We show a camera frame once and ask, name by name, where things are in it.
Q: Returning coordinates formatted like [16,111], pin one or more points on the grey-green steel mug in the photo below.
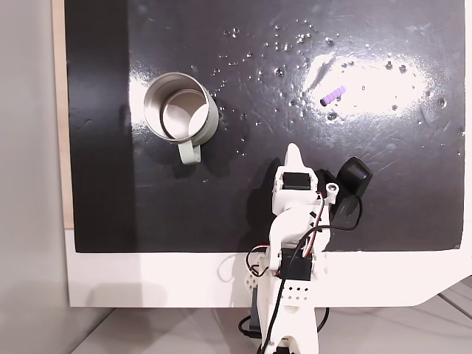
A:
[177,110]

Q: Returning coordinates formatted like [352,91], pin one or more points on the black oval camera box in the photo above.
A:
[354,177]

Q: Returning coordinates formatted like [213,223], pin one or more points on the black rubber mat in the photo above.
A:
[228,166]

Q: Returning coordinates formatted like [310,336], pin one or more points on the purple ribbed pen grip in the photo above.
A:
[333,95]

